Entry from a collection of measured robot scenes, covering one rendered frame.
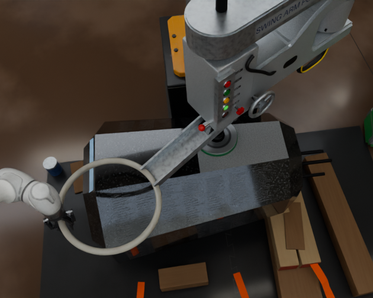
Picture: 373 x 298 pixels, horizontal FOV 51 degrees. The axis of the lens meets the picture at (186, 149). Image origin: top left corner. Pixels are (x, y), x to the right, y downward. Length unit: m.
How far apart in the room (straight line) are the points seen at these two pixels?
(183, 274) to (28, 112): 1.86
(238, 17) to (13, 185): 1.06
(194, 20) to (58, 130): 2.14
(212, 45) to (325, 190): 1.72
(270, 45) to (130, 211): 1.06
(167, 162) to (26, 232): 1.41
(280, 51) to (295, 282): 1.45
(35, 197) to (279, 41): 1.16
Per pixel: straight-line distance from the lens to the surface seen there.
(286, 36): 1.74
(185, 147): 1.92
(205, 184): 2.02
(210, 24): 1.35
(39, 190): 1.62
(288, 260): 2.50
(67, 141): 3.22
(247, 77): 1.59
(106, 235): 2.13
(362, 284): 2.71
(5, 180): 1.71
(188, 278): 2.54
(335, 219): 2.77
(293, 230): 2.54
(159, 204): 1.84
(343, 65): 3.63
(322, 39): 1.99
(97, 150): 2.13
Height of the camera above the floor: 2.63
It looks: 61 degrees down
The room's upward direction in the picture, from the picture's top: 6 degrees counter-clockwise
